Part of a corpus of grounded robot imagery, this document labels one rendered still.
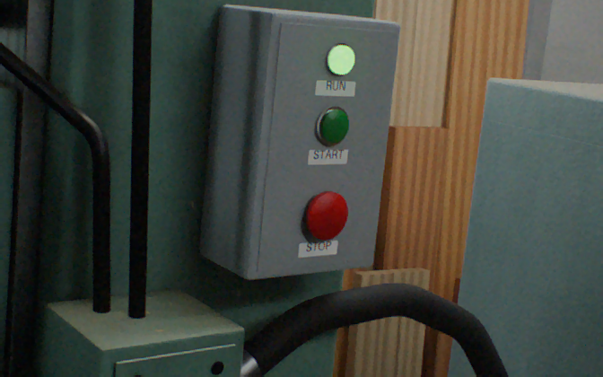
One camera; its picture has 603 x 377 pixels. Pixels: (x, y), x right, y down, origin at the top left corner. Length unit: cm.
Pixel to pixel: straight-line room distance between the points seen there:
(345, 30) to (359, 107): 5
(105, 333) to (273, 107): 16
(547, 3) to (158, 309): 230
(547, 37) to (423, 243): 77
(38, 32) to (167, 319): 18
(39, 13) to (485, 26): 193
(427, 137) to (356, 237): 167
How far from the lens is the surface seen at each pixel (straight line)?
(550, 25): 279
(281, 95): 56
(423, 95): 238
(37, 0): 59
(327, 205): 58
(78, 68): 56
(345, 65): 57
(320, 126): 57
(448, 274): 247
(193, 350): 54
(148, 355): 53
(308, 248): 59
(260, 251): 57
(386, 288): 68
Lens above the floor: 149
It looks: 10 degrees down
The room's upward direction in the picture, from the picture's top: 6 degrees clockwise
